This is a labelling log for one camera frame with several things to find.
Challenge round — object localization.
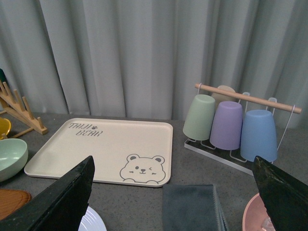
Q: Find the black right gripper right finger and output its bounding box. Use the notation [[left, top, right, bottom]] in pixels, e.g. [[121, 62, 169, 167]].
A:
[[253, 156, 308, 231]]

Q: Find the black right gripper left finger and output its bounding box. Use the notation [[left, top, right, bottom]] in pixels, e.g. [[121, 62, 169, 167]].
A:
[[0, 156, 94, 231]]

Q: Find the white round plate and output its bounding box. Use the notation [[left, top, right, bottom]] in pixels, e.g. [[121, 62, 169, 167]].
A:
[[78, 206, 107, 231]]

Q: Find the pink bowl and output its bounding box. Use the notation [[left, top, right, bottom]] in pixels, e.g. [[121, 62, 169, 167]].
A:
[[242, 193, 275, 231]]

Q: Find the brown wooden cutting board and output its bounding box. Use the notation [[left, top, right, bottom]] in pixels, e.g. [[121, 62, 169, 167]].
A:
[[0, 189, 32, 220]]

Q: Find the blue plastic cup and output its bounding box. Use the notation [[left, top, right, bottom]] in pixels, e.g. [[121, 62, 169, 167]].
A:
[[240, 110, 278, 162]]

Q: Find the light green bowl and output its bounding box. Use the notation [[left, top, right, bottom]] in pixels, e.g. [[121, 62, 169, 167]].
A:
[[0, 139, 28, 182]]

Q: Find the purple plastic cup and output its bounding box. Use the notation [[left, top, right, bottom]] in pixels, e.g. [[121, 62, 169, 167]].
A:
[[210, 101, 243, 150]]

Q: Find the beige bear tray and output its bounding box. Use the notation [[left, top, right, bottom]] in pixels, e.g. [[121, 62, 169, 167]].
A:
[[24, 118, 173, 187]]

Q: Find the yellow mug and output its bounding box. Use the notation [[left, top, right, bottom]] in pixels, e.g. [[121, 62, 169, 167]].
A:
[[0, 117, 12, 140]]

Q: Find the grey folded cloth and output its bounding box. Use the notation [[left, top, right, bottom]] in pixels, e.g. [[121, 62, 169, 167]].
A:
[[162, 184, 229, 231]]

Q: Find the wooden dish rack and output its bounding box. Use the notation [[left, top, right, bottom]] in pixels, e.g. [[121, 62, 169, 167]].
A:
[[0, 82, 48, 138]]

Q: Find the green plastic cup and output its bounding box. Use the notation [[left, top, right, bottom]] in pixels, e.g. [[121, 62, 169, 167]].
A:
[[183, 94, 216, 141]]

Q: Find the beige plastic cup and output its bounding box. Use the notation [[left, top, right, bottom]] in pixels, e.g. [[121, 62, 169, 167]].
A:
[[211, 85, 237, 109]]

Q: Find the dark green mug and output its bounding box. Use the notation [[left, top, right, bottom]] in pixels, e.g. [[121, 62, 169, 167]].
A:
[[0, 69, 7, 82]]

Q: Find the grey curtain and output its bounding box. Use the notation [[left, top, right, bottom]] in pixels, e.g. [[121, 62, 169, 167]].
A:
[[0, 0, 308, 128]]

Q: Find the wooden rack handle rod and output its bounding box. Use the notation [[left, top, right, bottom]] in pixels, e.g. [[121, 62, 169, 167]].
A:
[[194, 83, 302, 114]]

